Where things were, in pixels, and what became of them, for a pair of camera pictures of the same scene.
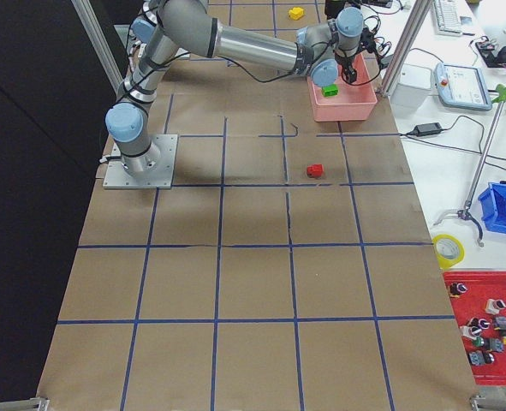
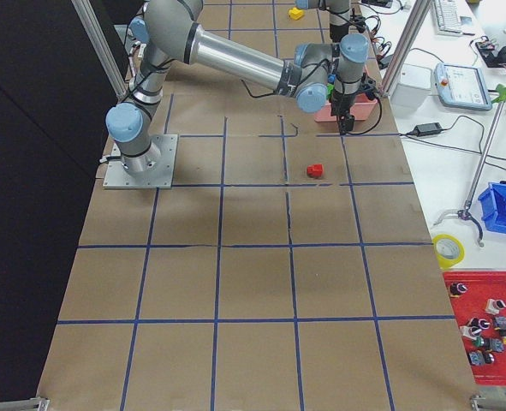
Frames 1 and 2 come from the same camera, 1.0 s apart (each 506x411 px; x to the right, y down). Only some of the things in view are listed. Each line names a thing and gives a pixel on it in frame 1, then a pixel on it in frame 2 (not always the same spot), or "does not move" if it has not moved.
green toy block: x=330 y=90 does not move
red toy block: x=315 y=170 does not move
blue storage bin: x=504 y=208 does not move
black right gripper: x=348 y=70 → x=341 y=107
